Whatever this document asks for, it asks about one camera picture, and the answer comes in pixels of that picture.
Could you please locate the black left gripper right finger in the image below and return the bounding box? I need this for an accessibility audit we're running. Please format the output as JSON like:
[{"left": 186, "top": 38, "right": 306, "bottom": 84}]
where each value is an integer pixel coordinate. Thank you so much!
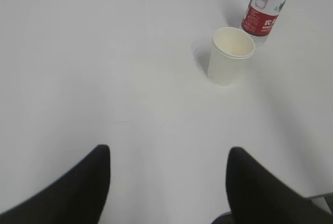
[{"left": 226, "top": 147, "right": 332, "bottom": 223}]

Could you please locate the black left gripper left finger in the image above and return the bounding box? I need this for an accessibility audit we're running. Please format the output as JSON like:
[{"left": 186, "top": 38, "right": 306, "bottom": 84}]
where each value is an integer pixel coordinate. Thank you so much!
[{"left": 1, "top": 145, "right": 110, "bottom": 223}]

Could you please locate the white paper cup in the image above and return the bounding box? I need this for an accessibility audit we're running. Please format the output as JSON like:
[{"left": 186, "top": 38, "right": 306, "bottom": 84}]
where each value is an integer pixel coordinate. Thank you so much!
[{"left": 207, "top": 27, "right": 255, "bottom": 86}]

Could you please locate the Nongfu Spring water bottle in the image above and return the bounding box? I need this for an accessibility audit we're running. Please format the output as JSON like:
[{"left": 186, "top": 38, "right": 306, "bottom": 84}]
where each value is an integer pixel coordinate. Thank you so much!
[{"left": 240, "top": 0, "right": 286, "bottom": 47}]

